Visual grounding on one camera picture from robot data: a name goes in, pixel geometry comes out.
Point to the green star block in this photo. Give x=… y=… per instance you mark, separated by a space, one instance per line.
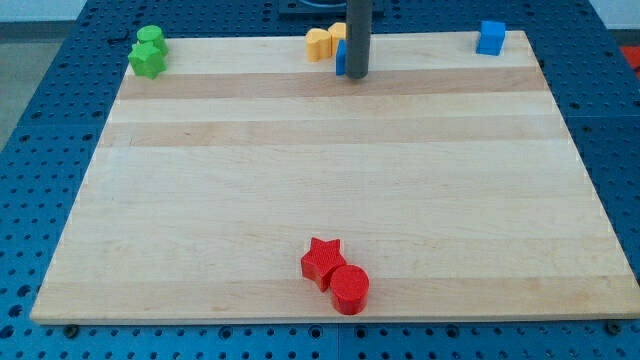
x=146 y=60

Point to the wooden board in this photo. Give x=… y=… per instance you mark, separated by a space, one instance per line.
x=450 y=177

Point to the yellow hexagon block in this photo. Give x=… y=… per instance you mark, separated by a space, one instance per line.
x=337 y=31

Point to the green cylinder block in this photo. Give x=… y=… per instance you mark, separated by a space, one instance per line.
x=154 y=35

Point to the red star block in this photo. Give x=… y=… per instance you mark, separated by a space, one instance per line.
x=321 y=260

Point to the red cylinder block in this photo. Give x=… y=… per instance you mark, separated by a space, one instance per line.
x=349 y=286

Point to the yellow heart block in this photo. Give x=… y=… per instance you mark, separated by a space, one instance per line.
x=318 y=44

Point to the blue cube block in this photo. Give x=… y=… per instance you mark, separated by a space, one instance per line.
x=491 y=38

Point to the blue triangle block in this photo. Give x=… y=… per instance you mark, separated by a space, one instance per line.
x=340 y=58

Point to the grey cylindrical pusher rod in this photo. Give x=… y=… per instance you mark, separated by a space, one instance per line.
x=358 y=37

